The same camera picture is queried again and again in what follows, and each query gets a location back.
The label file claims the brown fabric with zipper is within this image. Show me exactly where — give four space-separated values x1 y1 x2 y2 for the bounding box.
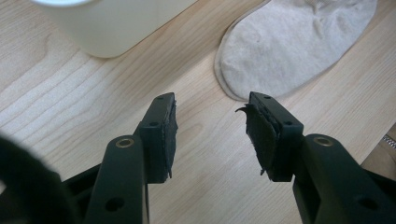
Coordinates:
361 123 396 181

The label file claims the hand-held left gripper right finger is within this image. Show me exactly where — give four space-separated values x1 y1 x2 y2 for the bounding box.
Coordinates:
235 91 396 224

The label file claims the cream plastic divided organizer box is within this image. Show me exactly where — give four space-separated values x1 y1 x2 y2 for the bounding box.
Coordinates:
29 0 199 59

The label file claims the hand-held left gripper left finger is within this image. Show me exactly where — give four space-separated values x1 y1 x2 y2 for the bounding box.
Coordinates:
83 91 179 224

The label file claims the beige sock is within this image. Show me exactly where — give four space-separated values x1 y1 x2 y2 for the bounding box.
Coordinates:
214 0 379 102

